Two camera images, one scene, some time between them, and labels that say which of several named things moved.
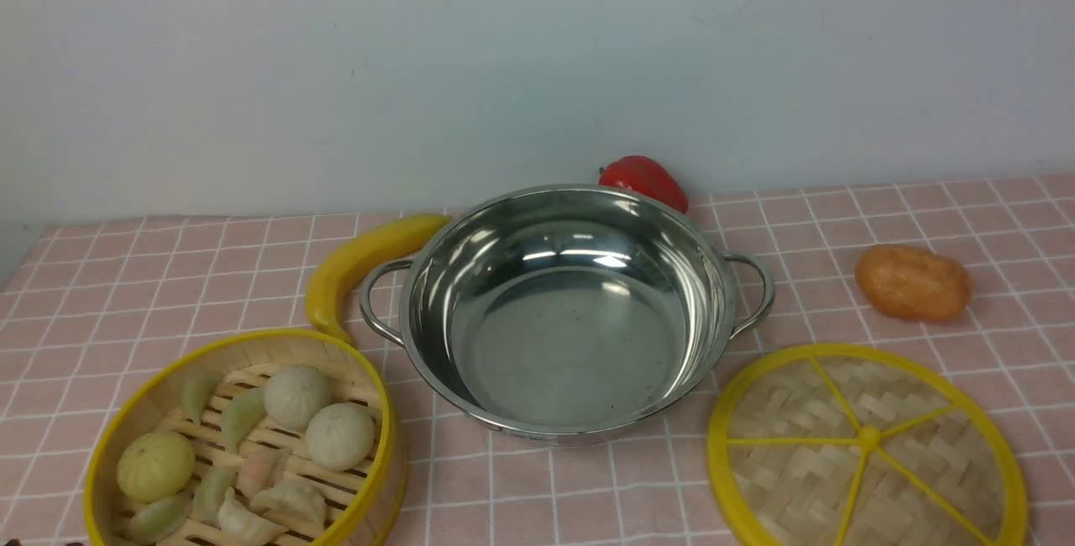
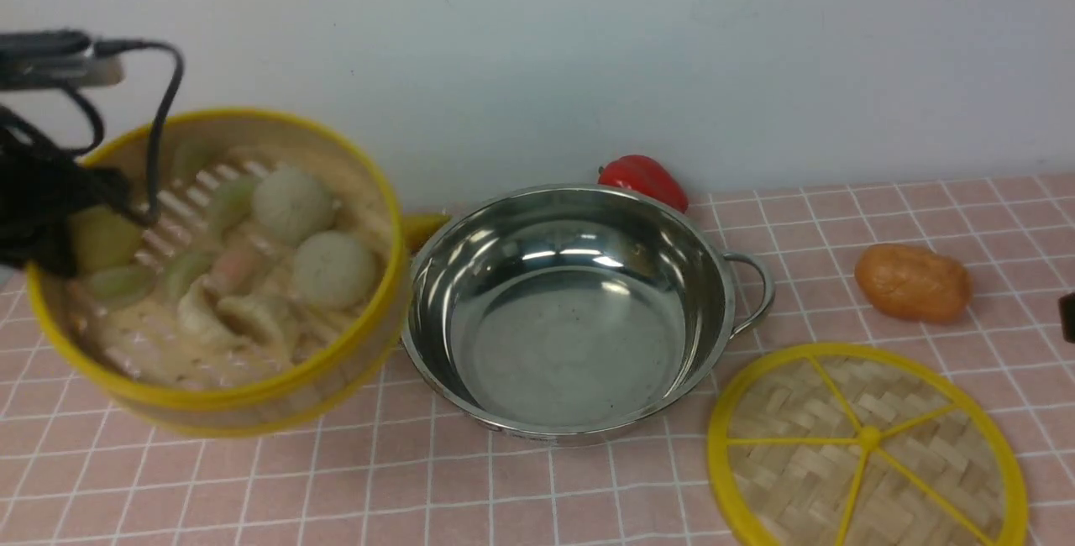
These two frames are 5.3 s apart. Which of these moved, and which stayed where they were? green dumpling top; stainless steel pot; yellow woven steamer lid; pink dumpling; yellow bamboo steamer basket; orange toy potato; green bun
Moved: green bun; yellow bamboo steamer basket; green dumpling top; pink dumpling
Stayed: stainless steel pot; yellow woven steamer lid; orange toy potato
